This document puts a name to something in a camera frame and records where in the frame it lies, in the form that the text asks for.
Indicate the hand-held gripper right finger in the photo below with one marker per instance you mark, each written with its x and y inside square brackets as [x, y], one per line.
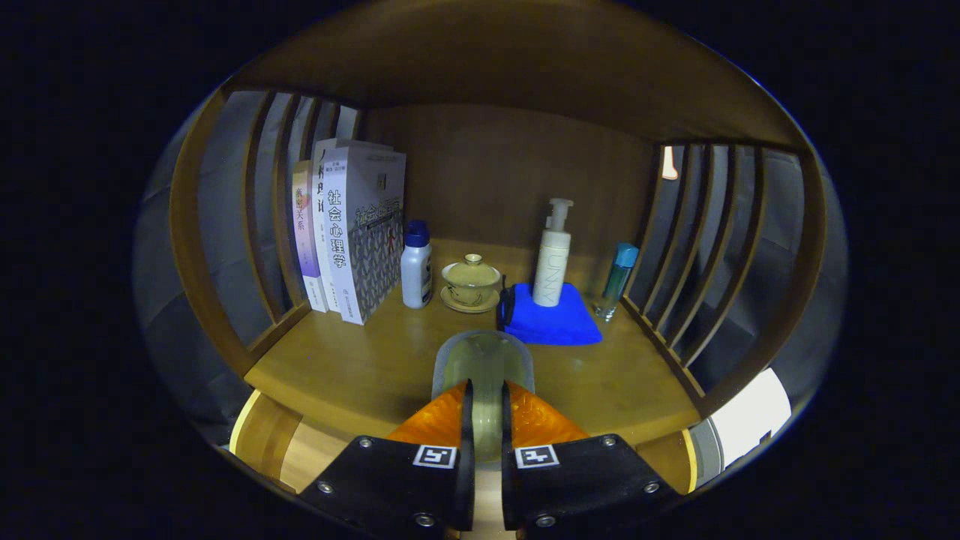
[508, 480]

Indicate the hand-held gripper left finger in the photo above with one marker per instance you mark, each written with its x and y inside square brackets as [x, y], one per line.
[466, 480]

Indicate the brown wooden drawer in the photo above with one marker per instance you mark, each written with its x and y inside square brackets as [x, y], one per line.
[262, 435]

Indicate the brown wooden countertop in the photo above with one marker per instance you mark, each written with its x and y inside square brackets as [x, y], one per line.
[375, 367]

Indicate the brown wooden cabinet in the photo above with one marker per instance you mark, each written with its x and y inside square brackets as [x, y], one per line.
[510, 165]

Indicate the blue folded cloth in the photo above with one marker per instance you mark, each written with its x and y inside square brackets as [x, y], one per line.
[555, 322]

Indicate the yellow lidded teacup with saucer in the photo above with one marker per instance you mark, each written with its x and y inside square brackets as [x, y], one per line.
[471, 285]

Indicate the white bottle blue cap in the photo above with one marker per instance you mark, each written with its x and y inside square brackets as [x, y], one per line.
[416, 270]

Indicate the white pump bottle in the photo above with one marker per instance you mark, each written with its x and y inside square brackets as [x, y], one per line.
[553, 262]

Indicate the teal slim bottle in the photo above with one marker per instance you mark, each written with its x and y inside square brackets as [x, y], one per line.
[616, 281]

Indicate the white grey appliance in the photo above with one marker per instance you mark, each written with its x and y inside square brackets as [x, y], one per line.
[750, 416]

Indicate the white patterned cover book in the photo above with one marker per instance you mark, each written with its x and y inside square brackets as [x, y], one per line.
[367, 232]

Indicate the pink purple book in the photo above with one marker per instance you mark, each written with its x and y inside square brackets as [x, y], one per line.
[304, 232]

